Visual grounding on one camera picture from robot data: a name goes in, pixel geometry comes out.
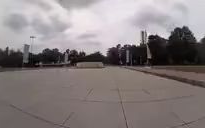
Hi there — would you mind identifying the low pale building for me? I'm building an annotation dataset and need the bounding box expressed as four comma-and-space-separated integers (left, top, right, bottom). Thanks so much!
75, 61, 105, 69

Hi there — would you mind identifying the grey paved slab plaza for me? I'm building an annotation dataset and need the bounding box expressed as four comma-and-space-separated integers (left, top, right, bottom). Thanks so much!
0, 65, 205, 128

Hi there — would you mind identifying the tall pale banner flag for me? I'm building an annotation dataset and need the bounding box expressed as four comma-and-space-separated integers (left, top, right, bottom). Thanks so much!
139, 29, 154, 67

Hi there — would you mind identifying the dark raised kerb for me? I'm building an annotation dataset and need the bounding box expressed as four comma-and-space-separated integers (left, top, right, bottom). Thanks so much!
123, 65, 205, 91

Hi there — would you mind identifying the row of trees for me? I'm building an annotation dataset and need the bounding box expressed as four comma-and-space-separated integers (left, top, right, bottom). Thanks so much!
0, 25, 205, 68

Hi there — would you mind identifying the grey paved side strip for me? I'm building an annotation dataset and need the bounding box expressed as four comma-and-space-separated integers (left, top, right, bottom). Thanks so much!
129, 65, 205, 85

